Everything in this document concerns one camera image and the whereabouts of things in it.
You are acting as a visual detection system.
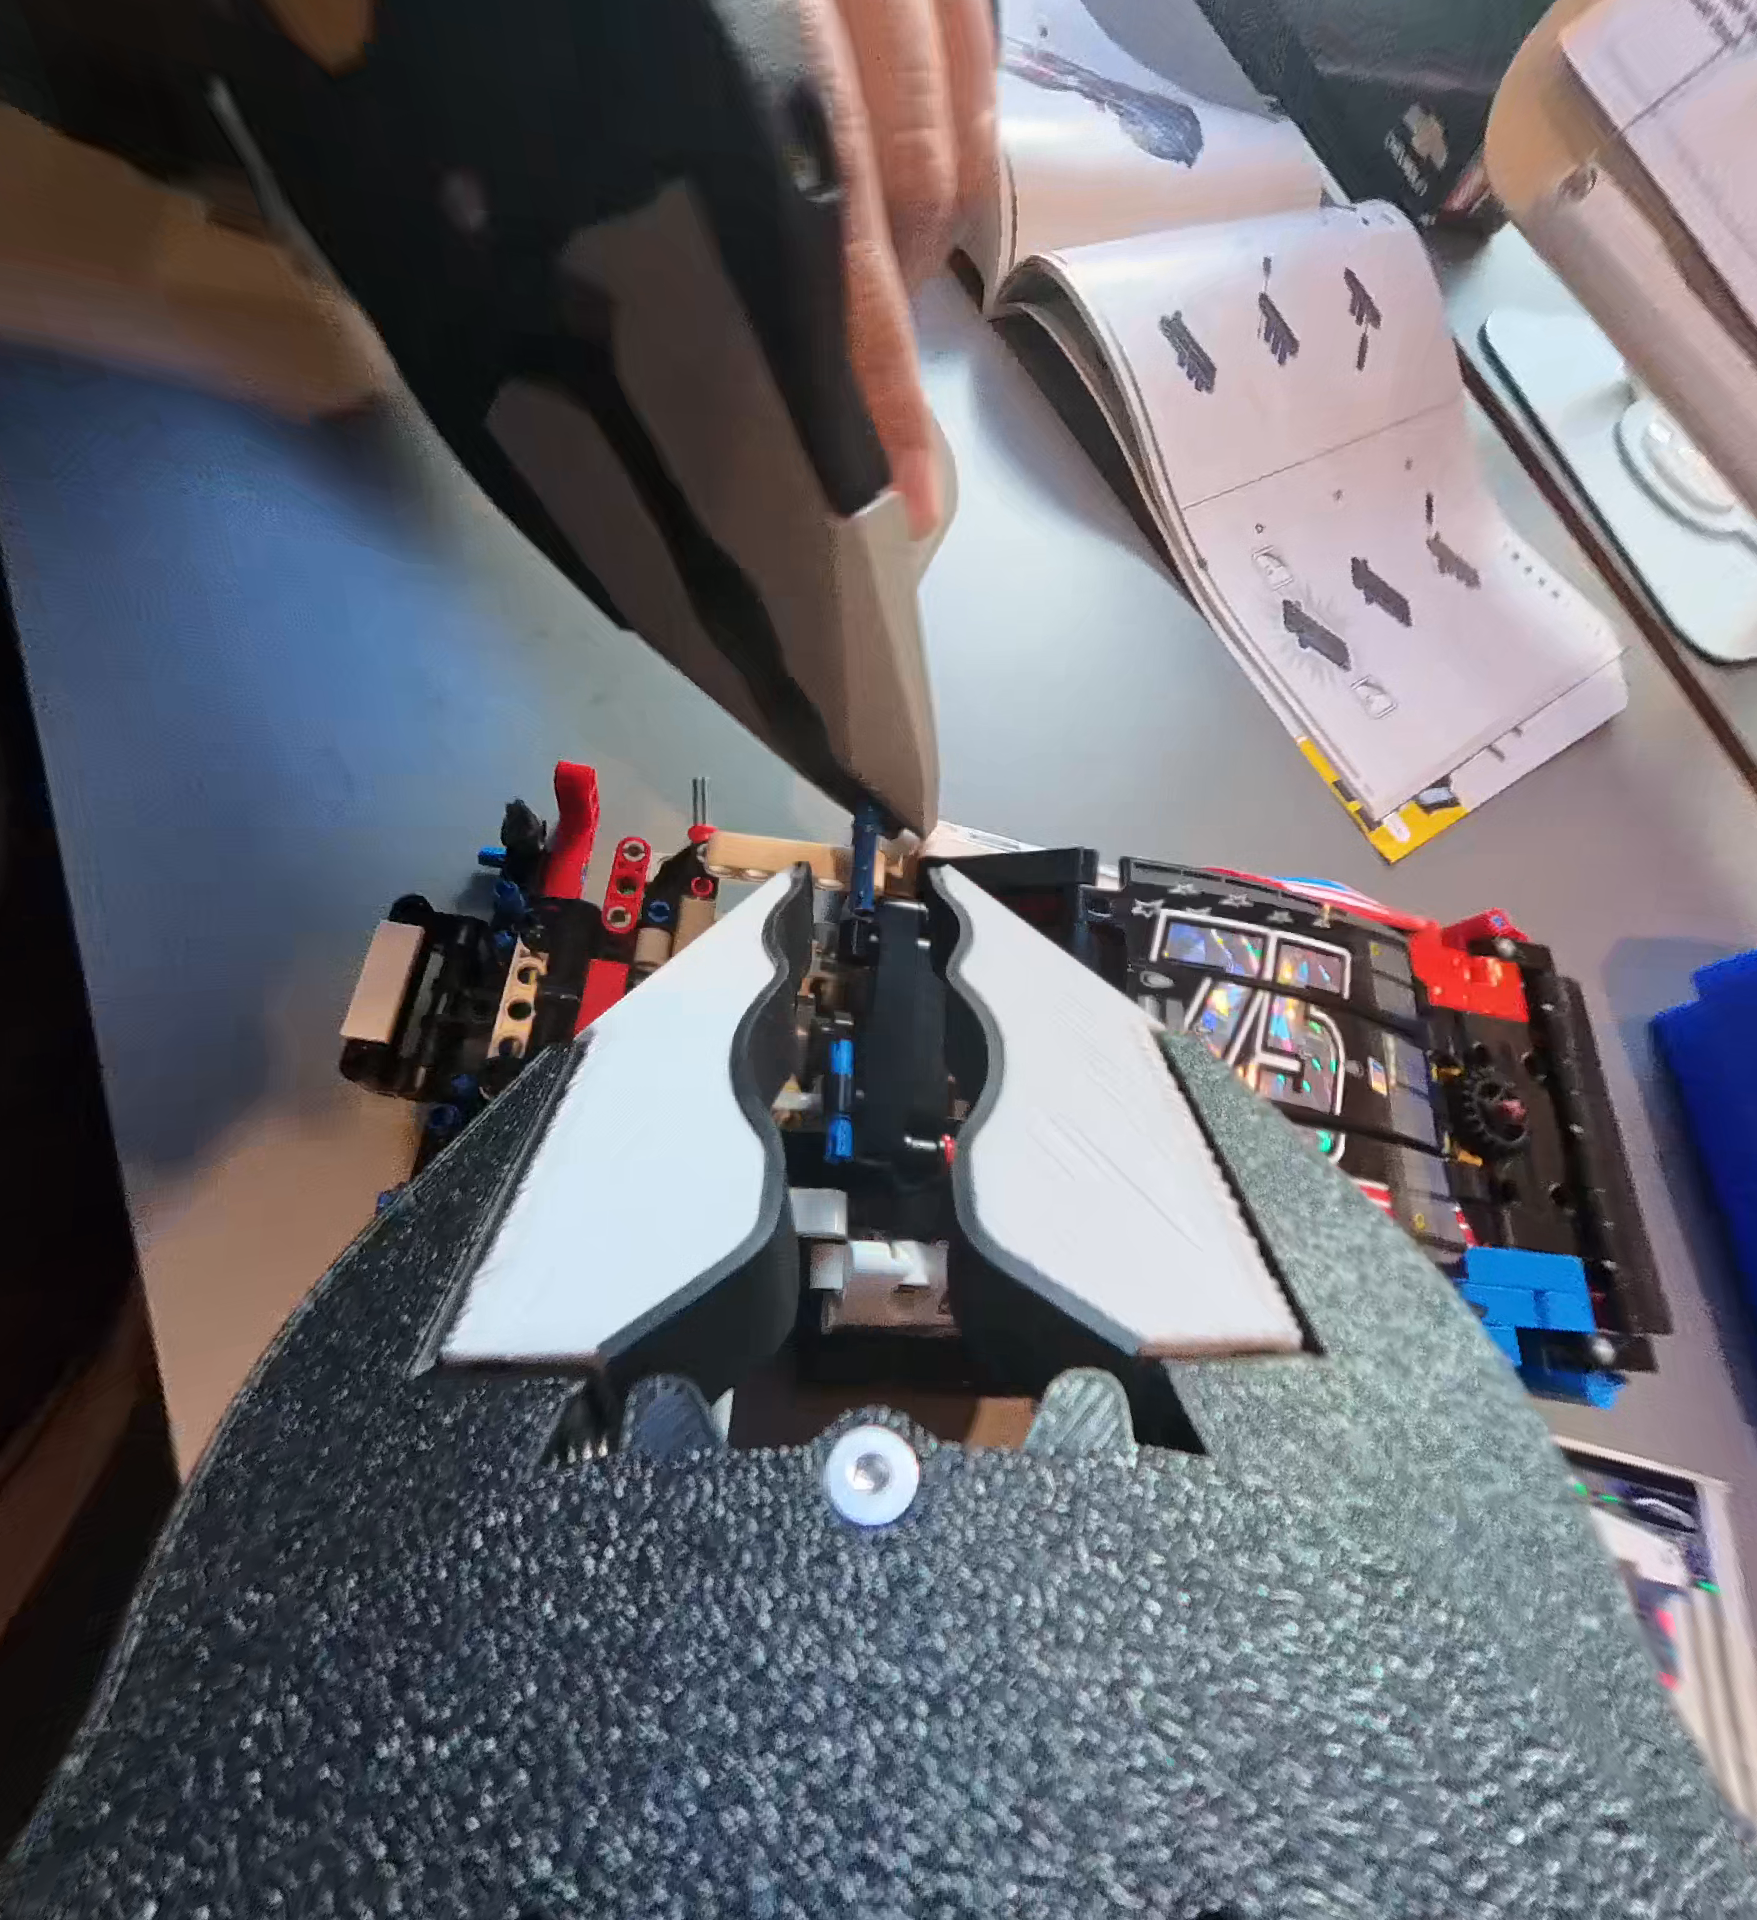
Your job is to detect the toy brick race car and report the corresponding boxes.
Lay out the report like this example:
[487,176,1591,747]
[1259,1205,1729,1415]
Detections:
[338,763,1670,1408]

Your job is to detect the race car set box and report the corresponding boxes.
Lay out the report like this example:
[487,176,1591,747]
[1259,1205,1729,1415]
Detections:
[1195,0,1553,242]

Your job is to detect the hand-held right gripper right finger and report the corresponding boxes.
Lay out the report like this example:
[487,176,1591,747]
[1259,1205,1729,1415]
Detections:
[925,864,1308,1360]

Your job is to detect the grey desk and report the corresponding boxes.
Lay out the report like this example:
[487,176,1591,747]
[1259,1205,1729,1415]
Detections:
[0,198,1757,1871]

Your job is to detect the open instruction booklet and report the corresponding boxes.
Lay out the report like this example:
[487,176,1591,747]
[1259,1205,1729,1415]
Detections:
[951,0,1635,864]

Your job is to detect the person's left hand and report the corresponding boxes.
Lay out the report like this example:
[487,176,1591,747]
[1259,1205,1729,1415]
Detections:
[812,0,1000,541]

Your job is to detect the wooden clipboard with instruction sheet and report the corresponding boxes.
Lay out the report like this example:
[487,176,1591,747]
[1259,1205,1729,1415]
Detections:
[1489,0,1757,615]

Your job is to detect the holographic sticker sheet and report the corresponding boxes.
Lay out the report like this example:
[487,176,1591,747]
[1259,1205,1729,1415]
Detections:
[1553,1440,1757,1858]

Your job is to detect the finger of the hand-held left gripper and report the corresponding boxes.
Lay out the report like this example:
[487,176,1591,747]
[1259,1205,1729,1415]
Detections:
[560,182,959,836]
[480,376,879,819]

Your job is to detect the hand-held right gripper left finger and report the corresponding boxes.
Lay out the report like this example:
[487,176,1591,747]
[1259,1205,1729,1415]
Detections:
[430,864,822,1379]

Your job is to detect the silver stand base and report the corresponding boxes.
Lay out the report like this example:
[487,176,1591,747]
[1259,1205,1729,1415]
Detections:
[1472,311,1757,667]

